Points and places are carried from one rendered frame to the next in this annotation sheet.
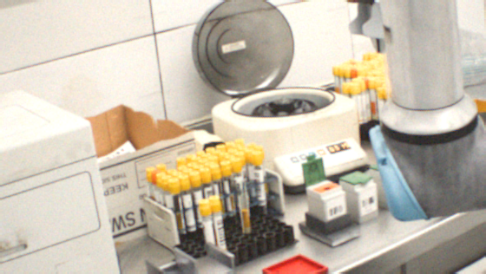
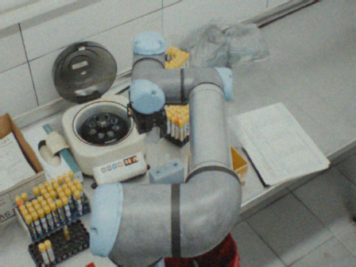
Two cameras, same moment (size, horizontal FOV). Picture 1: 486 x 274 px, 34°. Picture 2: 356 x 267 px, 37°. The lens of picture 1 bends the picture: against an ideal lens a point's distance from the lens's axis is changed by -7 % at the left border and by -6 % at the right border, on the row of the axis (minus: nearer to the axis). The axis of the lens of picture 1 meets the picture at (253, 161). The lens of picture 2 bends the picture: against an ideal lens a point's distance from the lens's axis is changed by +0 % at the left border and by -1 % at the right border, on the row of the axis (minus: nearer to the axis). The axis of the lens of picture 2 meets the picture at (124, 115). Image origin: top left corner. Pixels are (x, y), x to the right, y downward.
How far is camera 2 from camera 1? 0.91 m
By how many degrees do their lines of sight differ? 27
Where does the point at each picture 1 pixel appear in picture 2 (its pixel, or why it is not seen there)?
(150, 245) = (17, 230)
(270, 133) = (90, 158)
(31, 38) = not seen: outside the picture
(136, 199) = (10, 206)
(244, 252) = (63, 257)
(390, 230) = not seen: hidden behind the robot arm
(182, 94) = (48, 89)
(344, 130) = (136, 150)
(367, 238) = not seen: hidden behind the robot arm
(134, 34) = (13, 64)
